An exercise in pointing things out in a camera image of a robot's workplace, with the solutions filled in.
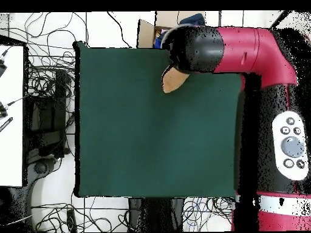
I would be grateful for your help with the tan terry towel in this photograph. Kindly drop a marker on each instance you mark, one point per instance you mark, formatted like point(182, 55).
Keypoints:
point(172, 81)

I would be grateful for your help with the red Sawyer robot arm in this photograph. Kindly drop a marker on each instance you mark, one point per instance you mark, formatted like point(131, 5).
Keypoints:
point(243, 51)

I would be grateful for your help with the dark green table cloth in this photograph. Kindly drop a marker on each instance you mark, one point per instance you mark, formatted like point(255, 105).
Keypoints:
point(121, 133)

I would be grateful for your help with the dark navy garment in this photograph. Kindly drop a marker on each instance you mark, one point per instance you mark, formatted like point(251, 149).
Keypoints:
point(159, 38)

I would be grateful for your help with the brown cardboard box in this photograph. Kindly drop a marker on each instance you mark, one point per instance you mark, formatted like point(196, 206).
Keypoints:
point(145, 34)

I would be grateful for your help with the blue denim garment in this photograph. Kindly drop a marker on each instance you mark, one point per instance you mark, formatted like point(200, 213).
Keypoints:
point(194, 18)

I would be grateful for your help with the grey stand base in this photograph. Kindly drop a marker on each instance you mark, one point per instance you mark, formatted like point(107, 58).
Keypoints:
point(40, 167)

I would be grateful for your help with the black power strip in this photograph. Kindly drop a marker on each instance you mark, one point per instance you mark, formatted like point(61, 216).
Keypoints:
point(71, 219)

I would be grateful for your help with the white table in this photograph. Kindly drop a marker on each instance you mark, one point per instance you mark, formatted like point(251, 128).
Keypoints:
point(12, 121)

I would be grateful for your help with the black strip with marks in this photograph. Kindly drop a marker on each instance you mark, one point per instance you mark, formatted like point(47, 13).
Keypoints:
point(6, 124)

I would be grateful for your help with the black pole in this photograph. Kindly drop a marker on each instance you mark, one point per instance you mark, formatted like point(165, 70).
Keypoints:
point(279, 19)

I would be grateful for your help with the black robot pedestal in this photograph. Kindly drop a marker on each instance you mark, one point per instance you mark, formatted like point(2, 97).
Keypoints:
point(155, 213)

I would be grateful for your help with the black stand frame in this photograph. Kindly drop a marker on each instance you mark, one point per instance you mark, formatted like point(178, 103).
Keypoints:
point(59, 97)

